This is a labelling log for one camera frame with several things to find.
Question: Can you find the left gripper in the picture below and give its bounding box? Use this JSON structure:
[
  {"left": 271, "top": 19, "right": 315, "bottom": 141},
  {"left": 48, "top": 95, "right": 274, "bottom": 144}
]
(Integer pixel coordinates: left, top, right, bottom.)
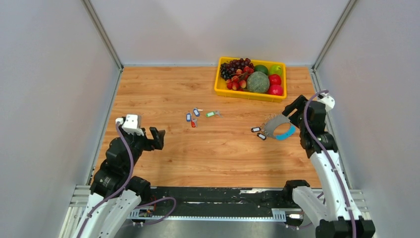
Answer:
[{"left": 119, "top": 123, "right": 165, "bottom": 173}]

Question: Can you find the metal key organizer blue handle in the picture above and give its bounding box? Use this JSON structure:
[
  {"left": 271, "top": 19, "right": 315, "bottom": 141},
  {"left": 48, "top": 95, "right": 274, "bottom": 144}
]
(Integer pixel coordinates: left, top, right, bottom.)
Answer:
[{"left": 262, "top": 114, "right": 297, "bottom": 141}]

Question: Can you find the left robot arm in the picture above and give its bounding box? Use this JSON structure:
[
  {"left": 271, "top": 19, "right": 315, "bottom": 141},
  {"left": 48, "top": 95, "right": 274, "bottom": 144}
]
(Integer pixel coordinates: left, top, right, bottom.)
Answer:
[{"left": 73, "top": 123, "right": 165, "bottom": 238}]

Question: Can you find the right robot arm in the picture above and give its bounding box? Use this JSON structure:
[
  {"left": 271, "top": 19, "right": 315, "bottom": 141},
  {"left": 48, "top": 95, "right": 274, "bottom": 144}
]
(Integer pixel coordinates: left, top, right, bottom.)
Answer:
[{"left": 282, "top": 91, "right": 376, "bottom": 238}]

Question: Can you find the red apple lower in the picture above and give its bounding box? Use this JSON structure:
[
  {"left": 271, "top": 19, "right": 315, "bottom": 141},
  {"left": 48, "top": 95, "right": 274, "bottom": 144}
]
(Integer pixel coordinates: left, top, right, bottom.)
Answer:
[{"left": 267, "top": 84, "right": 284, "bottom": 96}]

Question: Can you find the red apple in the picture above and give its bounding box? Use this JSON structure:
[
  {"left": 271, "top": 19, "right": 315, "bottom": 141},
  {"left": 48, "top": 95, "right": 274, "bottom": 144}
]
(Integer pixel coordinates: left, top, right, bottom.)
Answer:
[
  {"left": 268, "top": 74, "right": 282, "bottom": 85},
  {"left": 267, "top": 84, "right": 284, "bottom": 96}
]

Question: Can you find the red apple upper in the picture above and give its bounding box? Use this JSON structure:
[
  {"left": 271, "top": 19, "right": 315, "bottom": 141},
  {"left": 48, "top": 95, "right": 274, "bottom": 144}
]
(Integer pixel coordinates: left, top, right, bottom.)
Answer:
[{"left": 268, "top": 74, "right": 282, "bottom": 85}]

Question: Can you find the blue key tag left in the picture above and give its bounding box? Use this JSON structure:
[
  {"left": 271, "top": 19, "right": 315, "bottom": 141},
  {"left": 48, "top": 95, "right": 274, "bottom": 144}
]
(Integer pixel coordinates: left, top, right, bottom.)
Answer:
[{"left": 186, "top": 113, "right": 192, "bottom": 122}]

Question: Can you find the green apple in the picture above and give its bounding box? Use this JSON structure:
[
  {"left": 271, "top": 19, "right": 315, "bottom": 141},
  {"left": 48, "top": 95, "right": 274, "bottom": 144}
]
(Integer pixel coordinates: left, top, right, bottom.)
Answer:
[{"left": 269, "top": 64, "right": 284, "bottom": 76}]

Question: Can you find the cantaloupe melon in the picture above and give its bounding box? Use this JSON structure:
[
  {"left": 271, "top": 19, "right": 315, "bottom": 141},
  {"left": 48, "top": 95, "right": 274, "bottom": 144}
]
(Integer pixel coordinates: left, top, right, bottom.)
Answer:
[{"left": 247, "top": 71, "right": 270, "bottom": 93}]

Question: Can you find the dark green lime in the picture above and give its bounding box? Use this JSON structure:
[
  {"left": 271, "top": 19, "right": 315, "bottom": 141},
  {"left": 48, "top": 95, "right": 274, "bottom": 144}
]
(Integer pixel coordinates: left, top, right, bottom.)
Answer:
[{"left": 254, "top": 64, "right": 269, "bottom": 75}]

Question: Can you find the green key tag with key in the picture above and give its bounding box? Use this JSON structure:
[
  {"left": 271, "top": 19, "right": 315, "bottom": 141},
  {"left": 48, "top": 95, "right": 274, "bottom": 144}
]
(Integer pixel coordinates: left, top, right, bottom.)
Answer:
[{"left": 206, "top": 111, "right": 222, "bottom": 118}]

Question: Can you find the cherry cluster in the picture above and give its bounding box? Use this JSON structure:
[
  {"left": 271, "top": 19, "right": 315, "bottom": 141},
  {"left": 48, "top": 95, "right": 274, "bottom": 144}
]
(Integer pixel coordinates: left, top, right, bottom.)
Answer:
[{"left": 222, "top": 66, "right": 254, "bottom": 91}]

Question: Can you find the dark grape bunch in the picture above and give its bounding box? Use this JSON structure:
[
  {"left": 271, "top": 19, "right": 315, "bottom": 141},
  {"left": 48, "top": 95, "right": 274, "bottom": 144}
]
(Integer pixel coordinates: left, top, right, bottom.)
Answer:
[{"left": 219, "top": 58, "right": 255, "bottom": 80}]

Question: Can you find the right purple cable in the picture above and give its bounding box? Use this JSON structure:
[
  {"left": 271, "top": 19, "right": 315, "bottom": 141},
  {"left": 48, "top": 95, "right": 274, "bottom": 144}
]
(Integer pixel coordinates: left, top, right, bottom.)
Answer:
[{"left": 302, "top": 89, "right": 358, "bottom": 238}]

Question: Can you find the purple cable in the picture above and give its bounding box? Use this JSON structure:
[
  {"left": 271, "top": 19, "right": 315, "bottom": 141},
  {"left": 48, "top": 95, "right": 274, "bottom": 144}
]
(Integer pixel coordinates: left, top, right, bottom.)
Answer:
[
  {"left": 302, "top": 89, "right": 358, "bottom": 238},
  {"left": 76, "top": 122, "right": 177, "bottom": 238}
]

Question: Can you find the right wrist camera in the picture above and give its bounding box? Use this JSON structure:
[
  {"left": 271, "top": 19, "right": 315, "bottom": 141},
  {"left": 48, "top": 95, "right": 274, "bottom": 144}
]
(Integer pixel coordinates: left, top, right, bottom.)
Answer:
[{"left": 318, "top": 93, "right": 335, "bottom": 112}]

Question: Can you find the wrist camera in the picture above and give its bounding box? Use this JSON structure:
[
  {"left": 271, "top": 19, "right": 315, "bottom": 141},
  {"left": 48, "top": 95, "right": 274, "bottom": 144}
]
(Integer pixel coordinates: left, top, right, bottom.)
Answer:
[
  {"left": 318, "top": 93, "right": 335, "bottom": 112},
  {"left": 115, "top": 114, "right": 144, "bottom": 136}
]

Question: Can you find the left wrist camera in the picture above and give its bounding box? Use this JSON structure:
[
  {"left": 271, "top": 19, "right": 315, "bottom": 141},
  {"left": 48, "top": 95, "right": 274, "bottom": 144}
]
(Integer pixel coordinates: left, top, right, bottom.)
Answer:
[{"left": 115, "top": 114, "right": 144, "bottom": 136}]

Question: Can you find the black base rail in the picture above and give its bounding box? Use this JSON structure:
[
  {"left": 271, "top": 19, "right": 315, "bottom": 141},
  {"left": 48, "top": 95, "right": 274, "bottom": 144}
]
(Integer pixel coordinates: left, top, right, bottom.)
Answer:
[{"left": 140, "top": 186, "right": 303, "bottom": 218}]

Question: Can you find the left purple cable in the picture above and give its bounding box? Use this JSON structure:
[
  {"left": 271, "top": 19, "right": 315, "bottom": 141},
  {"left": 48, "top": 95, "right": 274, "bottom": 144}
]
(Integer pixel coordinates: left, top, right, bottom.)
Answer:
[{"left": 76, "top": 122, "right": 177, "bottom": 238}]

